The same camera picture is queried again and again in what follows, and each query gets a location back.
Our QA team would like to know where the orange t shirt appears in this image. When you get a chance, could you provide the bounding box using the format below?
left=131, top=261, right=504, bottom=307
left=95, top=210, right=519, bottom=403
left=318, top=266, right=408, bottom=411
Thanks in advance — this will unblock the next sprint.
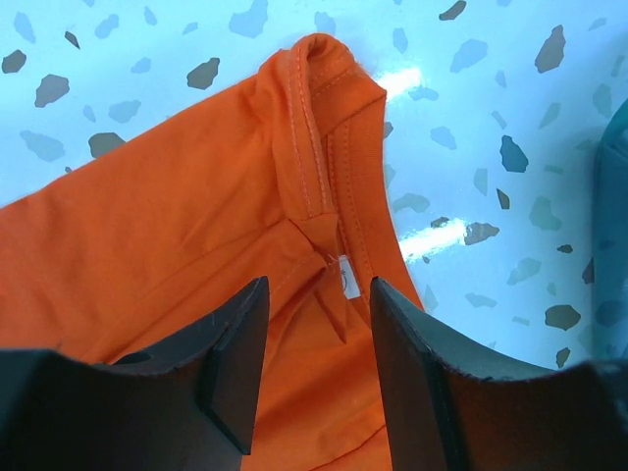
left=1, top=33, right=417, bottom=470

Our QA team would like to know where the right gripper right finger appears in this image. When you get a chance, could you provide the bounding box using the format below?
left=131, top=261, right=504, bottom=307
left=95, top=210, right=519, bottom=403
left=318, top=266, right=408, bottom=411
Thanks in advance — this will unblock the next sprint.
left=370, top=278, right=627, bottom=470

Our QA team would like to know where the teal plastic basket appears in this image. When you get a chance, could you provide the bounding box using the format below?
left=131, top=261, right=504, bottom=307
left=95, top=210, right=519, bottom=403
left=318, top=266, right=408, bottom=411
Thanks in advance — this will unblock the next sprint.
left=593, top=103, right=627, bottom=359

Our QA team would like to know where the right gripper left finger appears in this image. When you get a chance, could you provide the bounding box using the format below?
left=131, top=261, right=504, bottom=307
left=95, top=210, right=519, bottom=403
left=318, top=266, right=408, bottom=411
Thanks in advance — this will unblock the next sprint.
left=1, top=278, right=269, bottom=470

